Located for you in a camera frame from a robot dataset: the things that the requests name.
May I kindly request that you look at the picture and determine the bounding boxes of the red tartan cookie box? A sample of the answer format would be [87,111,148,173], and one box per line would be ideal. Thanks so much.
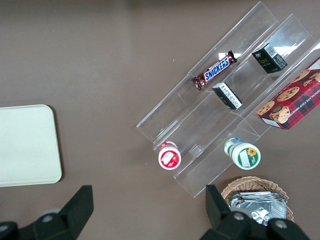
[256,56,320,131]

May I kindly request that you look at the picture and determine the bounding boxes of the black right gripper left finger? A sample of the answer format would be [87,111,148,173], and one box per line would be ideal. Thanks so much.
[17,184,95,240]

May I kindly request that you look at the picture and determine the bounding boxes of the green white yogurt bottle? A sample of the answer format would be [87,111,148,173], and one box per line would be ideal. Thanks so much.
[223,136,262,170]

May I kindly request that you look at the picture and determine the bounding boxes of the small black cardboard box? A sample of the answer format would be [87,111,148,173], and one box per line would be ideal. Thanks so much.
[251,42,288,75]
[211,82,243,111]

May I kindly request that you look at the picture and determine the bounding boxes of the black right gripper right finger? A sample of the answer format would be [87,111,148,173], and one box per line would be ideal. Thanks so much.
[199,184,311,240]

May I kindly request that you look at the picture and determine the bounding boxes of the clear acrylic tiered shelf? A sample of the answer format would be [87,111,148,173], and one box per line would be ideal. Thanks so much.
[136,1,320,199]

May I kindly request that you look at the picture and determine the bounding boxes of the light wicker basket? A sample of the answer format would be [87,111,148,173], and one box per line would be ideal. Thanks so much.
[221,176,296,225]

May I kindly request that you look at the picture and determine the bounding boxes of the cream plastic serving tray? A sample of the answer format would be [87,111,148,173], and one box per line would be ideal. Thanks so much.
[0,104,63,188]

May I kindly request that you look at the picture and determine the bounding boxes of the red strawberry yogurt cup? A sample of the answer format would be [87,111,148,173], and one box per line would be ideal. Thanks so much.
[157,140,182,170]

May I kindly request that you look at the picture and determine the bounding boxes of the stacked aluminium foil containers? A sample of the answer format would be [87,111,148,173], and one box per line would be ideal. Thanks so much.
[228,191,288,227]

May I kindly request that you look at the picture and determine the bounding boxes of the Snickers chocolate bar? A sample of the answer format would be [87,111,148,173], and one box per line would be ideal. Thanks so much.
[191,50,238,92]

